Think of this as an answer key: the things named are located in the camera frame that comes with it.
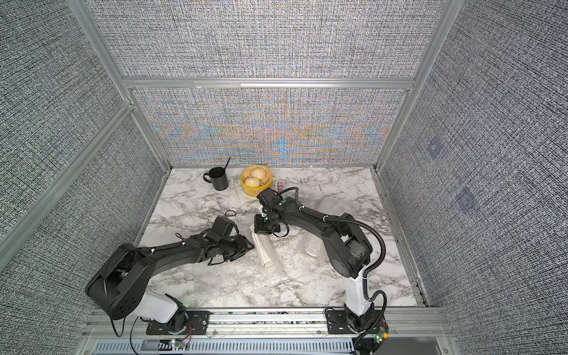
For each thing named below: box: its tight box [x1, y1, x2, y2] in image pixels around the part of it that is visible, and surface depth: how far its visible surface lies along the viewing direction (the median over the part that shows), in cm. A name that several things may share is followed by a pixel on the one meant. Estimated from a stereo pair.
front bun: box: [244, 176, 262, 188], surface depth 108 cm
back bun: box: [250, 166, 267, 180], surface depth 112 cm
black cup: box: [202, 166, 229, 191], surface depth 109 cm
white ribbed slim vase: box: [251, 230, 274, 267], surface depth 87 cm
